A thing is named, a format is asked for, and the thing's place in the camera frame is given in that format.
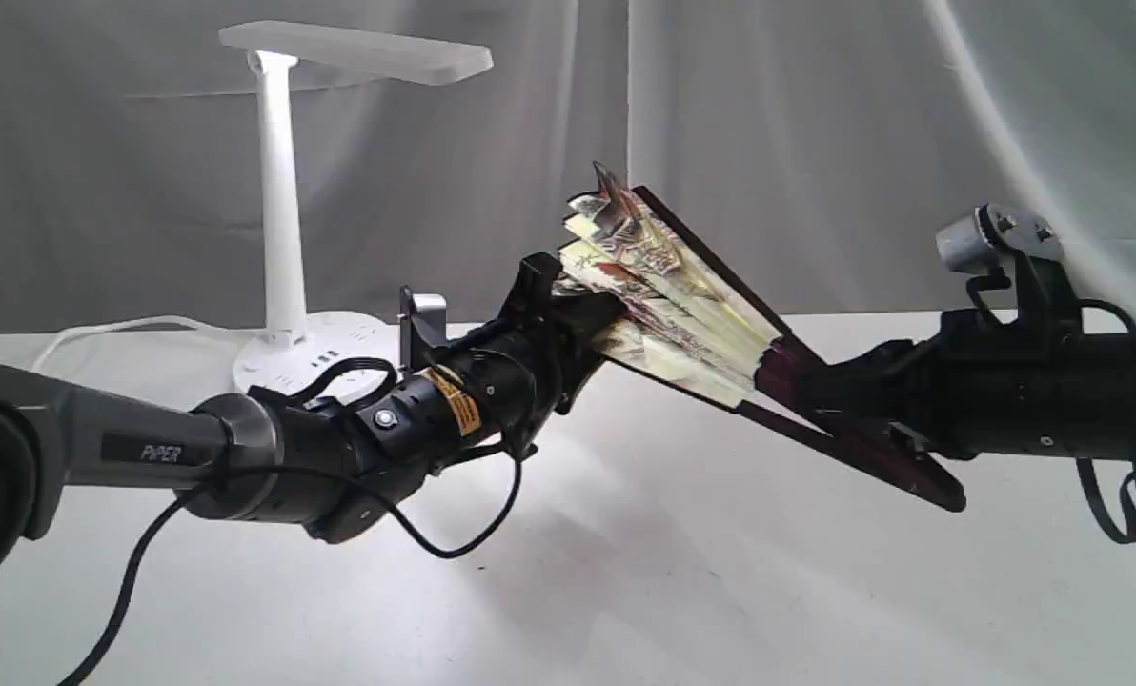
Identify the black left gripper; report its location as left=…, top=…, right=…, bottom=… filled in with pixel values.
left=416, top=252, right=626, bottom=457

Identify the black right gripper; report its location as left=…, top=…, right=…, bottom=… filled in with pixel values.
left=796, top=310, right=1084, bottom=460

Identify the painted paper folding fan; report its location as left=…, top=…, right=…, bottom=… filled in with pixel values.
left=557, top=162, right=967, bottom=513

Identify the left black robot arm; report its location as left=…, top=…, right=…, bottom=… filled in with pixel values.
left=0, top=252, right=626, bottom=564

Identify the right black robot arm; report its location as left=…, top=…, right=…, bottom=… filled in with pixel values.
left=794, top=309, right=1136, bottom=461

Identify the white desk lamp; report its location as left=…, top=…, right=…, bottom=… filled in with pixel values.
left=218, top=19, right=494, bottom=394

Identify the grey backdrop curtain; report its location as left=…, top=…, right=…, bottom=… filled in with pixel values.
left=0, top=1, right=1136, bottom=333

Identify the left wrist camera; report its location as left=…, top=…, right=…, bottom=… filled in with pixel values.
left=398, top=286, right=449, bottom=378

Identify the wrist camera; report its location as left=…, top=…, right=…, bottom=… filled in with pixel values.
left=935, top=203, right=1062, bottom=327
left=398, top=286, right=449, bottom=378

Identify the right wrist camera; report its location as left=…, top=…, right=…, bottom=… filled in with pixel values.
left=935, top=203, right=1062, bottom=327

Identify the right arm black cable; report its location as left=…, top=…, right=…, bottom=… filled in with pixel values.
left=966, top=274, right=1136, bottom=564

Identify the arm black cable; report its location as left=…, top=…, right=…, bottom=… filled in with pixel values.
left=966, top=274, right=1136, bottom=564
left=53, top=354, right=525, bottom=686

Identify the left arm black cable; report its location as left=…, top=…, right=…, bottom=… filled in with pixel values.
left=53, top=354, right=525, bottom=686

